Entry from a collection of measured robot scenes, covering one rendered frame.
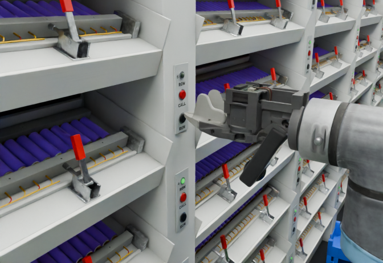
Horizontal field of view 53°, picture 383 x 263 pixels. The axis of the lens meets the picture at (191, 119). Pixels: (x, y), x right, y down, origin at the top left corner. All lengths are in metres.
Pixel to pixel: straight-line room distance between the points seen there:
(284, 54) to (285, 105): 0.72
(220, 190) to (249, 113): 0.43
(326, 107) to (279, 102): 0.08
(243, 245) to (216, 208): 0.26
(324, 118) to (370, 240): 0.17
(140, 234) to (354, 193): 0.40
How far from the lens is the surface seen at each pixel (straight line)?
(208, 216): 0.91
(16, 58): 0.49
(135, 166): 0.66
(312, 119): 0.54
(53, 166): 0.59
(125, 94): 0.70
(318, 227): 2.06
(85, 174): 0.57
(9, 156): 0.61
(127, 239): 0.77
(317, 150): 0.55
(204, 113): 0.64
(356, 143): 0.53
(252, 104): 0.57
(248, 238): 1.20
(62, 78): 0.50
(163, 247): 0.77
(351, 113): 0.54
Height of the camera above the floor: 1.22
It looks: 17 degrees down
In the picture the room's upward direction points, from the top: straight up
